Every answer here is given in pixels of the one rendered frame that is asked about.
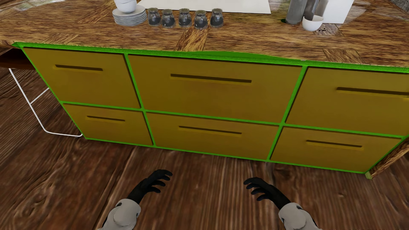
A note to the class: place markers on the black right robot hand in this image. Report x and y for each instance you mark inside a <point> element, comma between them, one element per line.
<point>265,189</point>

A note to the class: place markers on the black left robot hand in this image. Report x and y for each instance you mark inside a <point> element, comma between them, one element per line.
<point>150,184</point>

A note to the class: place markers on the small yellow drawer front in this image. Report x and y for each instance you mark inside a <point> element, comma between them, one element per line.
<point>351,100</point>
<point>332,148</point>
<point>108,123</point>
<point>81,76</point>

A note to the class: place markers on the wide yellow drawer front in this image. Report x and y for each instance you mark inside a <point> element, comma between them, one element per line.
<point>211,135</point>
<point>214,88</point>

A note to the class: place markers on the green framed drawer cabinet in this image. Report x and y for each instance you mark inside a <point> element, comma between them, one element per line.
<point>223,108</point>

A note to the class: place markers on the small glass jar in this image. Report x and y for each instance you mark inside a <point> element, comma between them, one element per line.
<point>217,18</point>
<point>185,18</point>
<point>200,19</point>
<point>168,18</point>
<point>154,17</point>

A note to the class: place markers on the stack of white plates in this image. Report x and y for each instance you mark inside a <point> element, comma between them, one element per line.
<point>129,17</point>

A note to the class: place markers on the white cup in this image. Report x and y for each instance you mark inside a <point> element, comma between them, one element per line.
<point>312,23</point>

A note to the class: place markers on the white bowl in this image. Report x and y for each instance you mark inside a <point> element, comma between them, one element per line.
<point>125,4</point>

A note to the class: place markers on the grey metal canister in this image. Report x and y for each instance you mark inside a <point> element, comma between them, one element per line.
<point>300,11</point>

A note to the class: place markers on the white flat board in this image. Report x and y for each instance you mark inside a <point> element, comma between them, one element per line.
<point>204,5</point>

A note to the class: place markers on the white box appliance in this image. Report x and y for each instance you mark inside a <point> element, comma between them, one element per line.
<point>337,10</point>

